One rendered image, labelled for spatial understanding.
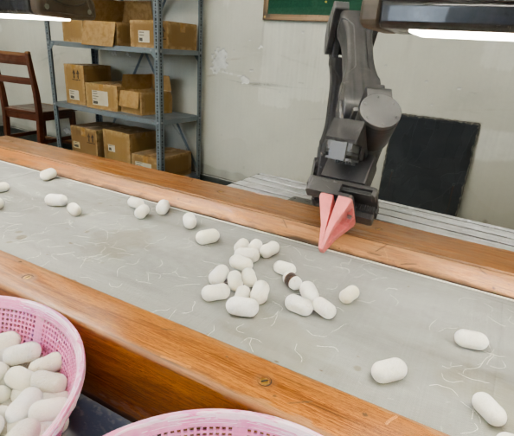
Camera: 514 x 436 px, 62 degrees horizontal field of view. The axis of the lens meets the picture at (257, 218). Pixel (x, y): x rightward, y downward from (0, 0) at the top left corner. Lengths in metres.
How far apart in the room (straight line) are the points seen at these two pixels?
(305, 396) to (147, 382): 0.14
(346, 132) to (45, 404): 0.44
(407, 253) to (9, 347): 0.51
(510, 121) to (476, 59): 0.35
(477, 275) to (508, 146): 1.90
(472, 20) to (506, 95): 2.17
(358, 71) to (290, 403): 0.55
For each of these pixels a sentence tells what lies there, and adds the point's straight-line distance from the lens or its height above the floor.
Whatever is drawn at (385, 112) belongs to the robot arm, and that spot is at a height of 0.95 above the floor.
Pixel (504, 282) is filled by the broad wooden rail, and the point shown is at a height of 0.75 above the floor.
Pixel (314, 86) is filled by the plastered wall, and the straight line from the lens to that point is 2.74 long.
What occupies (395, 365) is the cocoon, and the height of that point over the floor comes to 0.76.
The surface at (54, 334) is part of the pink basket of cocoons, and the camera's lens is 0.47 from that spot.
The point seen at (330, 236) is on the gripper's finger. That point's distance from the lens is 0.61.
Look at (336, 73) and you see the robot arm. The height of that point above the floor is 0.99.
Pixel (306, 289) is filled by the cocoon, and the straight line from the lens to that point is 0.52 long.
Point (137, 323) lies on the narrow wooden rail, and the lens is 0.44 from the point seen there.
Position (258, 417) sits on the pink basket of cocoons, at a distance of 0.34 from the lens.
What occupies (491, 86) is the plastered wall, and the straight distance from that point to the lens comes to 2.50.
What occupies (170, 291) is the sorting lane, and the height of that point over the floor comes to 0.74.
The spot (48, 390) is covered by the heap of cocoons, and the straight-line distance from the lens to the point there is 0.44.
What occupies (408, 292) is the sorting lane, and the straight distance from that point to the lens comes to 0.59.
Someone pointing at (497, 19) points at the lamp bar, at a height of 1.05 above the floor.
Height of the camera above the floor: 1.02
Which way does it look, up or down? 21 degrees down
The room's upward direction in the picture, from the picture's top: 4 degrees clockwise
